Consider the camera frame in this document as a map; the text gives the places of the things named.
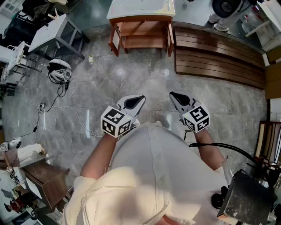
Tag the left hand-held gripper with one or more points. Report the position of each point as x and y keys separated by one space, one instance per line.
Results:
x=116 y=118

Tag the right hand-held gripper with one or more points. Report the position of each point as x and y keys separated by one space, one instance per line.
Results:
x=197 y=118

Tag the person's left forearm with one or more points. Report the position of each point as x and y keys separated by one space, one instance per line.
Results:
x=96 y=153

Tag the person's right forearm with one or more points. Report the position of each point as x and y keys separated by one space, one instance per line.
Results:
x=208 y=149

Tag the person's white shoe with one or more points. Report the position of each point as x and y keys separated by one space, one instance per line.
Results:
x=163 y=124

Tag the person's white shirt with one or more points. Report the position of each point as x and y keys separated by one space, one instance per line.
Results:
x=153 y=175

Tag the wooden vanity cabinet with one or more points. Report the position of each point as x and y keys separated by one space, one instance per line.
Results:
x=142 y=27

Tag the white round device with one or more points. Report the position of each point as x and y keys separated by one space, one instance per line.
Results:
x=59 y=63

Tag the white power strip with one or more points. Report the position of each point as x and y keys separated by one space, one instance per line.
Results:
x=41 y=107

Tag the stack of wooden frames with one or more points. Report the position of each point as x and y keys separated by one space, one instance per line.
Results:
x=267 y=140

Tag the white ceramic washbasin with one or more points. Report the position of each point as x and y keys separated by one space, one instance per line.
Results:
x=140 y=8

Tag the black power adapter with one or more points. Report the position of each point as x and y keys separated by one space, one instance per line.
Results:
x=35 y=129

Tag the white grey side table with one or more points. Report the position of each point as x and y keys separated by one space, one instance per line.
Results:
x=46 y=33

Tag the wooden forked stand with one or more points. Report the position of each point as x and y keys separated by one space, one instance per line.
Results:
x=55 y=17

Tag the dark wooden cabinet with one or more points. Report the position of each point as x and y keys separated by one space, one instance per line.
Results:
x=46 y=182

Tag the black equipment box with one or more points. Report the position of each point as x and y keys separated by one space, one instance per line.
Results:
x=248 y=197

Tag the white metal-framed washbasin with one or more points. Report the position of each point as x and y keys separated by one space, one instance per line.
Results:
x=8 y=55

